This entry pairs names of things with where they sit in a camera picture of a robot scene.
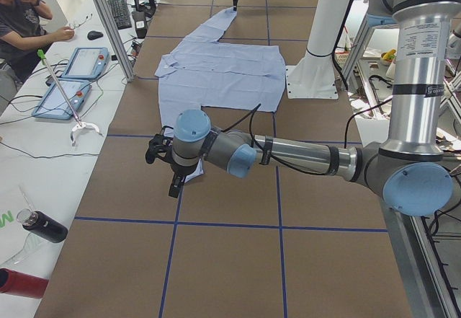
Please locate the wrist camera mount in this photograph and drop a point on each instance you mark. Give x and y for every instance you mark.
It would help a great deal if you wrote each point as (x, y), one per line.
(159, 147)

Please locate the black computer mouse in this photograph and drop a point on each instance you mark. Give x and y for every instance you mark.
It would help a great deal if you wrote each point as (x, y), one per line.
(93, 35)

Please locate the black water bottle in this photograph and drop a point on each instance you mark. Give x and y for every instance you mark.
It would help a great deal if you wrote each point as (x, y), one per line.
(42, 225)

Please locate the light blue striped shirt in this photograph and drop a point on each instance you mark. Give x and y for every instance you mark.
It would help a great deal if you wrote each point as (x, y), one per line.
(203, 71)

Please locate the eyeglasses on table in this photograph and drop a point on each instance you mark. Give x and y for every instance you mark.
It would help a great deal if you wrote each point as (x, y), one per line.
(80, 22)

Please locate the red cylinder bottle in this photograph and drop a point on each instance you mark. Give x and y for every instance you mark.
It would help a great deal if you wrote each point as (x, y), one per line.
(21, 284)

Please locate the aluminium frame post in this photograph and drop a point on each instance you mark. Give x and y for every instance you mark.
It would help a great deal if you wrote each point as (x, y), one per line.
(114, 37)

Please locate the black keyboard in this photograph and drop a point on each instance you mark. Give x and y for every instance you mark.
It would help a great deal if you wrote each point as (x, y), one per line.
(120, 13)

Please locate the blue teach pendant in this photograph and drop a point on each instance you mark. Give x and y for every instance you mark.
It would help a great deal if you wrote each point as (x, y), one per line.
(53, 105)
(86, 63)

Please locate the grabber stick green handle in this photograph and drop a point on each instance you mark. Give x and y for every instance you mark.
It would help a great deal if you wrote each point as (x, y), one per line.
(80, 124)

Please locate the upper blue teach pendant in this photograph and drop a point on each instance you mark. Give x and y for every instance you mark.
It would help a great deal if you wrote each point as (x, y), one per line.
(86, 63)

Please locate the lower blue teach pendant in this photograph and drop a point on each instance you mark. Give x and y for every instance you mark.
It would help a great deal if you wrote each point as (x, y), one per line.
(53, 105)

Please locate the seated person dark shirt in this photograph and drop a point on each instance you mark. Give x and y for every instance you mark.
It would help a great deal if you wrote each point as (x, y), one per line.
(22, 35)

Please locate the black box white label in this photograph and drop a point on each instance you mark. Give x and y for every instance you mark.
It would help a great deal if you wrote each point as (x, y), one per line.
(140, 23)

